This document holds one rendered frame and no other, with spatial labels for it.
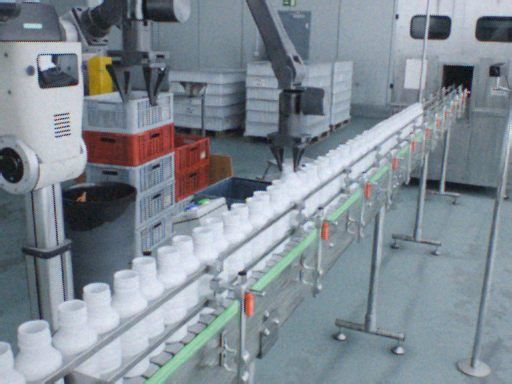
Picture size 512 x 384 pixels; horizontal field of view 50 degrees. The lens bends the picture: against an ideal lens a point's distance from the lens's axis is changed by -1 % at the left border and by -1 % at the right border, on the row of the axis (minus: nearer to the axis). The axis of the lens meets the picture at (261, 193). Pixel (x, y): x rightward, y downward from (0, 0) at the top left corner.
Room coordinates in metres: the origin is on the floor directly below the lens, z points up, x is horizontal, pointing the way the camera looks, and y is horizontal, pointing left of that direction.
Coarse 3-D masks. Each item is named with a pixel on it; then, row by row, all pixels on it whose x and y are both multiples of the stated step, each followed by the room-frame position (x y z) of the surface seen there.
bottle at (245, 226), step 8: (232, 208) 1.15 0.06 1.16; (240, 208) 1.14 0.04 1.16; (240, 216) 1.14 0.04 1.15; (240, 224) 1.14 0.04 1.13; (248, 224) 1.15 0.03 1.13; (248, 232) 1.14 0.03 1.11; (248, 248) 1.14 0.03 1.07; (248, 256) 1.14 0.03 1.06; (248, 264) 1.14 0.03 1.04; (248, 272) 1.14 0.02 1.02
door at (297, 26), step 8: (280, 16) 12.36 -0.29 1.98; (288, 16) 12.28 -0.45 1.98; (296, 16) 12.17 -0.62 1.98; (304, 16) 12.13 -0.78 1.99; (288, 24) 12.28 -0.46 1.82; (296, 24) 12.21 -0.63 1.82; (304, 24) 12.14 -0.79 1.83; (288, 32) 12.28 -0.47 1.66; (296, 32) 12.21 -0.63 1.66; (304, 32) 12.14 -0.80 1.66; (296, 40) 12.20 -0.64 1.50; (304, 40) 12.13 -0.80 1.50; (296, 48) 12.20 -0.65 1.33; (304, 48) 12.13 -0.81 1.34; (304, 56) 12.13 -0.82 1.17
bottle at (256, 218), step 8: (248, 200) 1.21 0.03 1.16; (256, 200) 1.22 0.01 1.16; (248, 208) 1.19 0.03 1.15; (256, 208) 1.19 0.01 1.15; (248, 216) 1.19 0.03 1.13; (256, 216) 1.19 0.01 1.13; (264, 216) 1.21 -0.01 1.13; (256, 224) 1.18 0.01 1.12; (264, 224) 1.19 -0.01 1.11; (264, 232) 1.19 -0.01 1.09; (256, 240) 1.18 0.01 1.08; (264, 240) 1.19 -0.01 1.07; (256, 248) 1.18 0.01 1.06; (264, 248) 1.19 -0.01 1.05; (256, 256) 1.18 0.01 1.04; (264, 264) 1.20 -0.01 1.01
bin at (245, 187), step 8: (232, 176) 2.28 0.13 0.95; (216, 184) 2.16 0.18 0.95; (224, 184) 2.22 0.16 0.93; (232, 184) 2.28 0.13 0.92; (240, 184) 2.27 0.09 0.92; (248, 184) 2.25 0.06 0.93; (256, 184) 2.24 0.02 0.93; (264, 184) 2.22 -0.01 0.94; (200, 192) 2.04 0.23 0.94; (208, 192) 2.10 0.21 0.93; (216, 192) 2.16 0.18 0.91; (224, 192) 2.22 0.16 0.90; (232, 192) 2.28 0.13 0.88; (240, 192) 2.27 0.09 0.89; (248, 192) 2.25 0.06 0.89; (200, 200) 1.99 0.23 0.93; (232, 200) 1.94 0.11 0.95; (240, 200) 2.27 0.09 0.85
